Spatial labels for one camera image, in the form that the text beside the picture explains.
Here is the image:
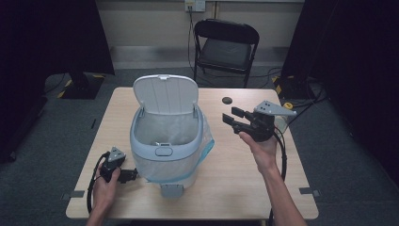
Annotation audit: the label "dark curtain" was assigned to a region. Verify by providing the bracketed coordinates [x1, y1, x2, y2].
[281, 0, 399, 186]
[0, 0, 116, 164]

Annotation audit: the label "person's right hand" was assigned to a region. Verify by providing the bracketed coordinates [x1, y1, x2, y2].
[238, 132, 280, 175]

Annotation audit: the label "grey tape strip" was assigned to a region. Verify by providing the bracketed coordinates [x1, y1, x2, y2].
[60, 189, 86, 202]
[298, 186, 322, 198]

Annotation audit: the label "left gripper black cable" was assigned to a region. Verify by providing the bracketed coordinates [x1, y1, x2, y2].
[87, 151, 111, 215]

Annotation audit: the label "black floor cables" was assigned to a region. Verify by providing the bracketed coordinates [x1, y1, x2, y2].
[281, 82, 328, 126]

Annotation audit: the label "black wall outlet cable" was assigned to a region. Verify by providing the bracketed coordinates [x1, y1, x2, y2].
[186, 8, 198, 73]

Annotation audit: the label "person's left hand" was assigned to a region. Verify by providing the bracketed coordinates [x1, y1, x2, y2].
[92, 168, 121, 208]

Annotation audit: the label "white wall outlet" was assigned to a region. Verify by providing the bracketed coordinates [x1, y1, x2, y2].
[184, 0, 206, 13]

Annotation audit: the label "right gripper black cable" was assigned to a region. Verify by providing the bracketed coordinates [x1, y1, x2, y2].
[267, 126, 289, 226]

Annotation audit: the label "black folding chair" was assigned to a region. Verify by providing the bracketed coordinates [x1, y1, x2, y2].
[193, 18, 261, 89]

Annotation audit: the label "grey white pedal trash can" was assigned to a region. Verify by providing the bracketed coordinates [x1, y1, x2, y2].
[129, 73, 215, 200]

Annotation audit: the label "black stand base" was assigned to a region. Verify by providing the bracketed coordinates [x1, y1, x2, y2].
[272, 74, 318, 101]
[57, 70, 106, 101]

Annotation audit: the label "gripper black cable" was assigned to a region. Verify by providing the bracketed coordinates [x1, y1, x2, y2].
[267, 126, 289, 226]
[87, 151, 111, 215]

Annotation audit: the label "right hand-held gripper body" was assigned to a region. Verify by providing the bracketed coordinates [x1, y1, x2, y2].
[248, 100, 297, 143]

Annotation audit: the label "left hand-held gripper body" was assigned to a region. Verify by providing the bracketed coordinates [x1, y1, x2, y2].
[99, 146, 127, 184]

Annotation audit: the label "white trash bag liner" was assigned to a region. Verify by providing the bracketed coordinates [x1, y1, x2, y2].
[131, 107, 215, 185]

